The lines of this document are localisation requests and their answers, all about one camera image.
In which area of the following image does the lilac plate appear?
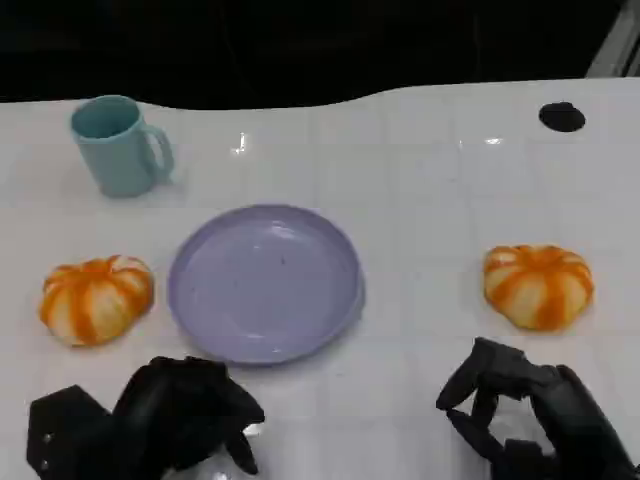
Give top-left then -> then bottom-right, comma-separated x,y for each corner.
167,203 -> 367,370

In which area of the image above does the white metal frame post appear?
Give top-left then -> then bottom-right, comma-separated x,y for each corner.
584,0 -> 640,79

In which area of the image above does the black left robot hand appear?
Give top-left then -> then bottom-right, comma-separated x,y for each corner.
112,355 -> 266,480

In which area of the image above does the orange white toy bread roll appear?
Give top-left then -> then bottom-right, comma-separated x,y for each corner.
482,243 -> 595,332
38,254 -> 155,349

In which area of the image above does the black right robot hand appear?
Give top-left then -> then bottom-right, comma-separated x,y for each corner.
435,337 -> 640,480

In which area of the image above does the pale green mug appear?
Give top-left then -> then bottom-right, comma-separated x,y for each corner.
68,94 -> 176,199

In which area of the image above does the black round table grommet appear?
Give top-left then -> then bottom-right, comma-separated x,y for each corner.
538,101 -> 586,134

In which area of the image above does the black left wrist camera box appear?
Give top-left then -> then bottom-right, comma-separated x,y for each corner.
27,384 -> 115,480

